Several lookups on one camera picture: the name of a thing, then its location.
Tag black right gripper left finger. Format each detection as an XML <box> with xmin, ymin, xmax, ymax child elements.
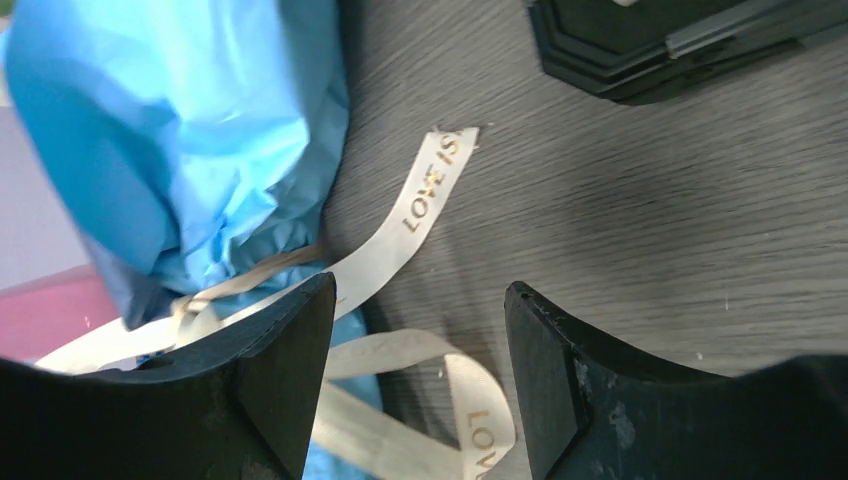
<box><xmin>1</xmin><ymin>273</ymin><xmax>336</xmax><ymax>479</ymax></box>

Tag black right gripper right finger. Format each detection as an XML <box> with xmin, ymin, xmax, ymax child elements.
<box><xmin>505</xmin><ymin>282</ymin><xmax>847</xmax><ymax>479</ymax></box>

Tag cream satin ribbon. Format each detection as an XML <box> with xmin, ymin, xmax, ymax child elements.
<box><xmin>34</xmin><ymin>127</ymin><xmax>517</xmax><ymax>480</ymax></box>

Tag blue paper bouquet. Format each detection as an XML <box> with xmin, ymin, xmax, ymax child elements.
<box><xmin>5</xmin><ymin>1</ymin><xmax>364</xmax><ymax>479</ymax></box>

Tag black poker chip case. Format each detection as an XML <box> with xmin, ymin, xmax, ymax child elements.
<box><xmin>526</xmin><ymin>1</ymin><xmax>847</xmax><ymax>106</ymax></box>

